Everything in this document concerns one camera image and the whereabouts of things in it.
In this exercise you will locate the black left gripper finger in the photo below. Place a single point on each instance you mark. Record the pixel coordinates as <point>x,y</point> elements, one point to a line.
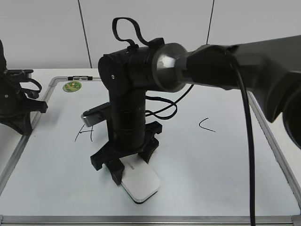
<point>35,106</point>
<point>20,123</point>

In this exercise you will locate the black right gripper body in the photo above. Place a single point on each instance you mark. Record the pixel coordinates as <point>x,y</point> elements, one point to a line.
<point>112,150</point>

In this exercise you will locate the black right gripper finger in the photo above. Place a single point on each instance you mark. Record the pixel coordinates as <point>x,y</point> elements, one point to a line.
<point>147,152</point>
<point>116,168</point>

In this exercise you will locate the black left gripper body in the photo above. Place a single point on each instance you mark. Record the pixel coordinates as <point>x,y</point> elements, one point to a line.
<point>12,96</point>

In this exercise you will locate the white whiteboard eraser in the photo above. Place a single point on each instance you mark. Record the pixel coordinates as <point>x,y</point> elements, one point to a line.
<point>139,180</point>

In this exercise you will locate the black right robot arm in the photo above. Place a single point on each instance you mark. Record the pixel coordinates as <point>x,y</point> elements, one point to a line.
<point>270,69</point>

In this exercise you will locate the green round magnet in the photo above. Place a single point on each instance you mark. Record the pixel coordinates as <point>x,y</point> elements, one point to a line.
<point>72,86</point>

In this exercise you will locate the black hanging clip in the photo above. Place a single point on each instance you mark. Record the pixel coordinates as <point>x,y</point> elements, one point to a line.
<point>80,78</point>

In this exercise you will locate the white magnetic whiteboard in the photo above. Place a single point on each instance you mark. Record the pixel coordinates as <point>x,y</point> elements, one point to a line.
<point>201,161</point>

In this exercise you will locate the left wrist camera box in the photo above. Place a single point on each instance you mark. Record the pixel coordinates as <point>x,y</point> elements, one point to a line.
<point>20,75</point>

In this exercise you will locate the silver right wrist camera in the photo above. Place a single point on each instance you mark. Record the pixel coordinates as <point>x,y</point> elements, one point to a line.
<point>97,114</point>

